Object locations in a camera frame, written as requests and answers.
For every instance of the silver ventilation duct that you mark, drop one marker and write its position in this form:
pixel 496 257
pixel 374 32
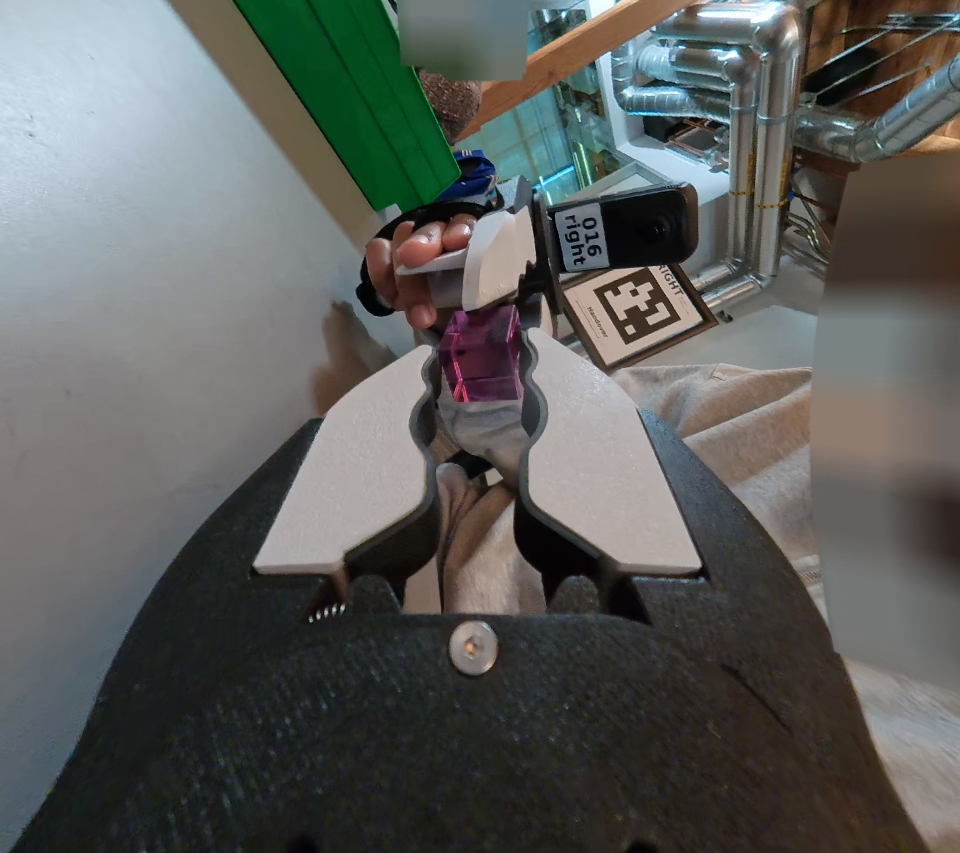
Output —
pixel 675 101
pixel 765 140
pixel 690 47
pixel 900 118

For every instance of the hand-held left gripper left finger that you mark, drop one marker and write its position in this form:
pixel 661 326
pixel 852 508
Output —
pixel 352 478

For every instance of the white framed glass cabinet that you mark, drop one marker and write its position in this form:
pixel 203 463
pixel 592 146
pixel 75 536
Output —
pixel 619 118

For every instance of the person's right hand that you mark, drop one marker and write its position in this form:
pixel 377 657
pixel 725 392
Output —
pixel 420 242

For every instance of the wooden beam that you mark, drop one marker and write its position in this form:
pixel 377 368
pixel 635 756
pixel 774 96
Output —
pixel 600 28

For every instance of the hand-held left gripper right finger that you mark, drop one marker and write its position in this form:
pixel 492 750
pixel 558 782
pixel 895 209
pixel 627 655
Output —
pixel 600 478

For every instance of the purple transparent cube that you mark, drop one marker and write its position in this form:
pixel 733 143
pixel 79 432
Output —
pixel 480 358

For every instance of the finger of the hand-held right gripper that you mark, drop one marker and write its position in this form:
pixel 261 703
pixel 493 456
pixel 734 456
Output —
pixel 495 268

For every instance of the framed marker sign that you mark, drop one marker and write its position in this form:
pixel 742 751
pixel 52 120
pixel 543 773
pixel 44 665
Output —
pixel 637 305

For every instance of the person's grey clothing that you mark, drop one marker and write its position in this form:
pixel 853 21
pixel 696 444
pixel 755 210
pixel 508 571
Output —
pixel 720 433

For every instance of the green panel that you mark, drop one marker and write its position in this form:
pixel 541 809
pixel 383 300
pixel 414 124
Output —
pixel 337 80

